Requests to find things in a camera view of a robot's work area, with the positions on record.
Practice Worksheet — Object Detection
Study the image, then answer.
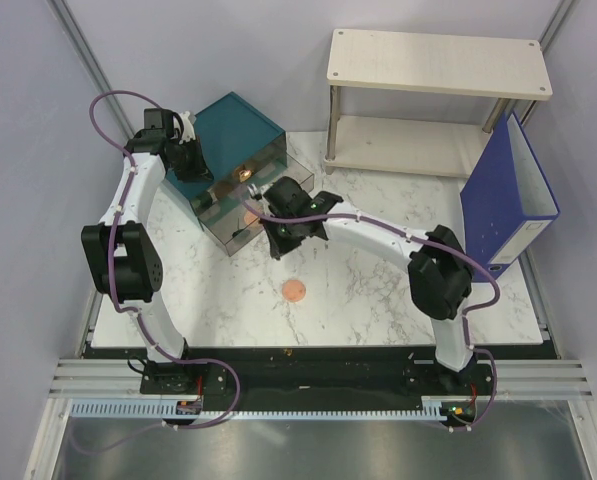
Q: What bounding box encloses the peach sponge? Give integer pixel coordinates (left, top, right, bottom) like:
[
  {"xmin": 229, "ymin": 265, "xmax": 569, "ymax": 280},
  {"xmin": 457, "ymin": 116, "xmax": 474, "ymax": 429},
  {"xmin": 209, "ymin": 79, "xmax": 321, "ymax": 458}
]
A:
[
  {"xmin": 244, "ymin": 212, "xmax": 259, "ymax": 225},
  {"xmin": 282, "ymin": 279, "xmax": 307, "ymax": 303}
]

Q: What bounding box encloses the teal drawer organizer box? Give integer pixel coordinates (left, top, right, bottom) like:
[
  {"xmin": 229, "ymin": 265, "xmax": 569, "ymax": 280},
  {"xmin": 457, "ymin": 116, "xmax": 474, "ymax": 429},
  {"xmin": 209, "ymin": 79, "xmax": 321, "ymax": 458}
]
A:
[{"xmin": 163, "ymin": 92, "xmax": 286, "ymax": 227}]

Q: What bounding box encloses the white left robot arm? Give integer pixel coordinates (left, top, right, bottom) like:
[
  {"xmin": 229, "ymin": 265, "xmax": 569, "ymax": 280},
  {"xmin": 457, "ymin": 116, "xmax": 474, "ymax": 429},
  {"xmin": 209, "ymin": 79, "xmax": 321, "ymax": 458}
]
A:
[{"xmin": 81, "ymin": 108, "xmax": 213, "ymax": 395}]

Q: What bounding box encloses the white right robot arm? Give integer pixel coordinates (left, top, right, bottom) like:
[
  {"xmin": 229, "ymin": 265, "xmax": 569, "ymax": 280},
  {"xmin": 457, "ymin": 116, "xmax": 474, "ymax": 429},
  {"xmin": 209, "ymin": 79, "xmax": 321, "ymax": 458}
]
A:
[{"xmin": 249, "ymin": 176, "xmax": 473, "ymax": 394}]

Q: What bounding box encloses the blue lever arch binder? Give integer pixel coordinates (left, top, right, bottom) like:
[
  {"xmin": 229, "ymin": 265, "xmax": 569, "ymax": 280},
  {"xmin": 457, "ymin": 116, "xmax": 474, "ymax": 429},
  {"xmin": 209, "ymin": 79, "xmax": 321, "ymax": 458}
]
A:
[{"xmin": 460, "ymin": 114, "xmax": 560, "ymax": 279}]

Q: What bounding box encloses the beige two-tier shelf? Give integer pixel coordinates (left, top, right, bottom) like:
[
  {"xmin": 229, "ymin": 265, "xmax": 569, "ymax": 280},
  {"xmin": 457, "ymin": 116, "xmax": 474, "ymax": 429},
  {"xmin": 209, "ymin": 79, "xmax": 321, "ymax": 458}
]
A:
[{"xmin": 323, "ymin": 29, "xmax": 553, "ymax": 179}]

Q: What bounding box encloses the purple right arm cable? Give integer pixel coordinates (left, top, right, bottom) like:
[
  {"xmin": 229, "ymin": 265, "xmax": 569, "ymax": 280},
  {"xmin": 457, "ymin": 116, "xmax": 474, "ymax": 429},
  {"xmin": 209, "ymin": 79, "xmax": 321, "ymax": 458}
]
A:
[{"xmin": 240, "ymin": 185, "xmax": 500, "ymax": 434}]

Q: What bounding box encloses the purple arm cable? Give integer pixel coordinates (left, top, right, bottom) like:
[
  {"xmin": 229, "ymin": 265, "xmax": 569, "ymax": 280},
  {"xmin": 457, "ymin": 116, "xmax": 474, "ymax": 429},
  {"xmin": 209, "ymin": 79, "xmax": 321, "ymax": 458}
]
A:
[
  {"xmin": 70, "ymin": 89, "xmax": 242, "ymax": 455},
  {"xmin": 240, "ymin": 185, "xmax": 500, "ymax": 434}
]

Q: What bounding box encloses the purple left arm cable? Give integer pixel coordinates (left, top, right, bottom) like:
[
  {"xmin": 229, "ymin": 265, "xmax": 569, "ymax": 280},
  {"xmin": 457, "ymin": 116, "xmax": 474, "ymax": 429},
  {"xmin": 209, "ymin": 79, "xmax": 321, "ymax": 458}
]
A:
[{"xmin": 70, "ymin": 89, "xmax": 242, "ymax": 455}]

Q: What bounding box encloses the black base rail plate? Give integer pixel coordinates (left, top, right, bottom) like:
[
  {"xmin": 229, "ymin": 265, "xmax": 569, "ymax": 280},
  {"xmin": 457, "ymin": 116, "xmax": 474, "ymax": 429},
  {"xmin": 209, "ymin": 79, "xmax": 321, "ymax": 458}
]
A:
[{"xmin": 140, "ymin": 358, "xmax": 493, "ymax": 403}]

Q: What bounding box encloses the light blue cable duct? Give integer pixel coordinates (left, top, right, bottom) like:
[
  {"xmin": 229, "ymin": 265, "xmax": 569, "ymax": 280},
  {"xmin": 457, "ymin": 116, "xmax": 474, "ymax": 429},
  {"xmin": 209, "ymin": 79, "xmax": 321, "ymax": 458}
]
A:
[{"xmin": 70, "ymin": 395, "xmax": 479, "ymax": 419}]

